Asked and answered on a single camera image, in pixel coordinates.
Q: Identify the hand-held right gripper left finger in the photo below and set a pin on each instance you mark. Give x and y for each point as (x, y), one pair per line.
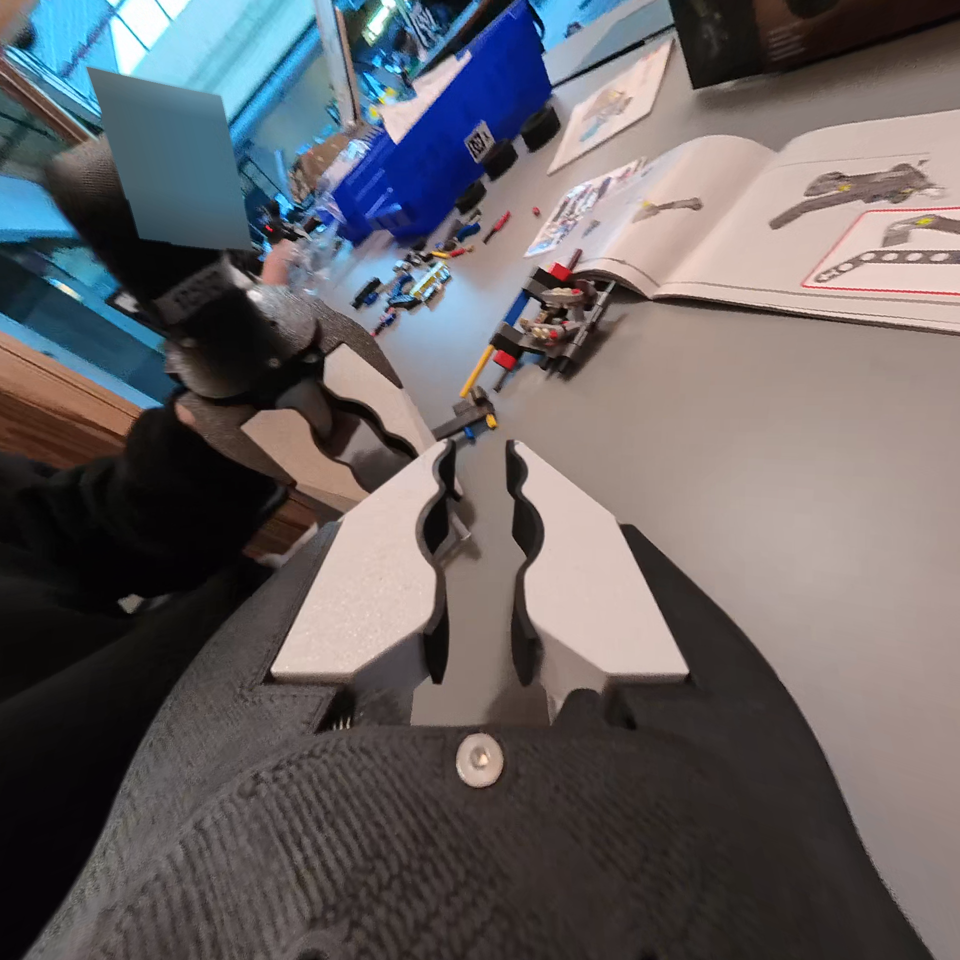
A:
(360, 592)

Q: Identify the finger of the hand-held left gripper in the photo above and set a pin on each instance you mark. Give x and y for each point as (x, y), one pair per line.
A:
(367, 382)
(300, 454)

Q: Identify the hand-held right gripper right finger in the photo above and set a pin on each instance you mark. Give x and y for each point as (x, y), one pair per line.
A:
(592, 600)

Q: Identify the person's left forearm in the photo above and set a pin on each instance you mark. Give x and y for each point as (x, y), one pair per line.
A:
(187, 495)

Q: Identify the dark grey lego beam part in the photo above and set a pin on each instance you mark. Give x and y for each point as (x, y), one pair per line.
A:
(469, 411)

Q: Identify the pile of loose lego pieces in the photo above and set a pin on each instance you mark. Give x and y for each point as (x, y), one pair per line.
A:
(424, 281)

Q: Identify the partly built lego assembly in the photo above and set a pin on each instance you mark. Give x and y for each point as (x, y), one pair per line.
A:
(559, 315)

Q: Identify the red and black lego pin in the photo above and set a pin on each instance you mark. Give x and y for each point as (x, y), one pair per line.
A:
(496, 225)

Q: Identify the black lego tire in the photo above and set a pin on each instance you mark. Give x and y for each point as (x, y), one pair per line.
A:
(541, 127)
(471, 196)
(500, 159)

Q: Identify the lego sticker sheet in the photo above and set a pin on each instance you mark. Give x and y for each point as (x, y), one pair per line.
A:
(581, 214)

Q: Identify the open lego instruction booklet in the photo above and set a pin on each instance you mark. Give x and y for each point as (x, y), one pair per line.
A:
(750, 225)

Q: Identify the wooden furniture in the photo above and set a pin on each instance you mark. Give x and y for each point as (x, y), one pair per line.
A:
(60, 405)

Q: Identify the blue storage bin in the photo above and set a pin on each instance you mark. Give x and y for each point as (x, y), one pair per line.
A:
(450, 142)

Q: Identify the black cardboard box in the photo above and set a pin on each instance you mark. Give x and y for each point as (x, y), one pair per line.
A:
(787, 37)

